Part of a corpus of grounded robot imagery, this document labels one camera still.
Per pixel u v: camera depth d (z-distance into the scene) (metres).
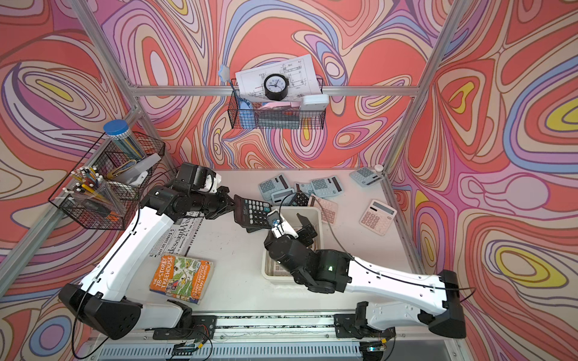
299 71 0.82
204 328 0.72
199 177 0.56
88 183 0.59
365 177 1.15
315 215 0.86
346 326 0.71
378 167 1.23
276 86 0.78
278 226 0.52
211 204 0.60
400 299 0.42
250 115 0.80
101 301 0.38
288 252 0.44
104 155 0.75
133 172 0.72
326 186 1.10
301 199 1.01
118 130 0.69
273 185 1.11
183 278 0.80
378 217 0.99
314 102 0.71
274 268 0.86
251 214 0.75
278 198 1.05
